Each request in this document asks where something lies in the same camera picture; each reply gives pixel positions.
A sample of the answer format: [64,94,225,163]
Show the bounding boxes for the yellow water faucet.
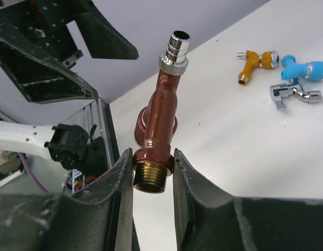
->
[237,50,280,86]

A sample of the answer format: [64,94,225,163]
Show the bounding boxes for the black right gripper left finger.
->
[0,149,139,250]

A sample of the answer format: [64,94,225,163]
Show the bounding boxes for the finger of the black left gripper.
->
[76,1,139,59]
[0,32,98,104]

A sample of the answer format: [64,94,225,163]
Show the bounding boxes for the blue water faucet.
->
[281,55,323,82]

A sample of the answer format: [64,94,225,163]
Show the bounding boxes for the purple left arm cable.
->
[17,153,51,193]

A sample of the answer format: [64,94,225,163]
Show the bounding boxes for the chrome water faucet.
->
[270,83,321,111]

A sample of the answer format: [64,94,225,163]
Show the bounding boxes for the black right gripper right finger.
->
[173,150,323,250]

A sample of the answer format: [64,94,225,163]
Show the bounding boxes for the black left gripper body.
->
[0,1,96,68]

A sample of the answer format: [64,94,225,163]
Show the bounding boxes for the brown water faucet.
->
[133,30,191,193]

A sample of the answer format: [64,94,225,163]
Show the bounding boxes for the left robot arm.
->
[0,1,139,176]

